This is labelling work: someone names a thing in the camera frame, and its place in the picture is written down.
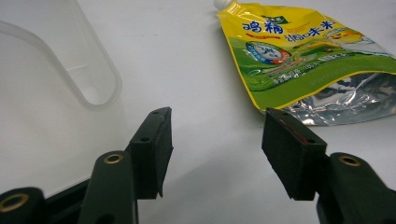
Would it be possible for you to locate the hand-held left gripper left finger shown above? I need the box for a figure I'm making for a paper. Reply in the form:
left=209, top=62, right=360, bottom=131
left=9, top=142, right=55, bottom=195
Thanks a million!
left=125, top=106, right=175, bottom=201

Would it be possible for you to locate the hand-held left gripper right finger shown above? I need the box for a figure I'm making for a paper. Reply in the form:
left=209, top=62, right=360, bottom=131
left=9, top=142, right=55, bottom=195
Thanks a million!
left=261, top=107, right=329, bottom=202

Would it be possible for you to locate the yellow green spout pouch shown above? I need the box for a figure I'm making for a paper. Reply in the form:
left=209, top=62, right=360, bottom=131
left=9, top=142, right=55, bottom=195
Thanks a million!
left=213, top=0, right=396, bottom=127

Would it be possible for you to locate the translucent plastic container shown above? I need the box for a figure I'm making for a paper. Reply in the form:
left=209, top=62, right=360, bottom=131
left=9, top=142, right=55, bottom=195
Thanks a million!
left=0, top=0, right=132, bottom=198

